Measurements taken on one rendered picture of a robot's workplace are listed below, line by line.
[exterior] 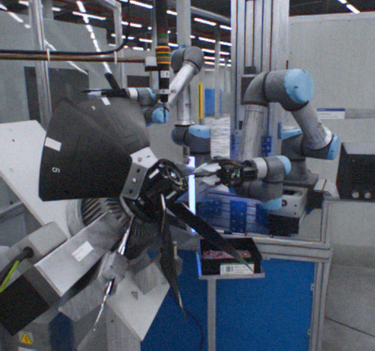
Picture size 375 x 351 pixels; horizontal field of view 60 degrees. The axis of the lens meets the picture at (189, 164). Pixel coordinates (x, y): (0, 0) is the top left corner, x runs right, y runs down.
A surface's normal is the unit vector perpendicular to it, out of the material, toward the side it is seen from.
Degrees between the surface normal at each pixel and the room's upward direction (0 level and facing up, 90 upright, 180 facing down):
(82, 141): 77
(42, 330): 90
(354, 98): 89
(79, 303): 102
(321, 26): 90
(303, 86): 85
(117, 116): 43
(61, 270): 50
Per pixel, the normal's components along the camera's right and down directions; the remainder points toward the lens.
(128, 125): 0.23, -0.60
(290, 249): -0.22, 0.21
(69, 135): 0.80, -0.14
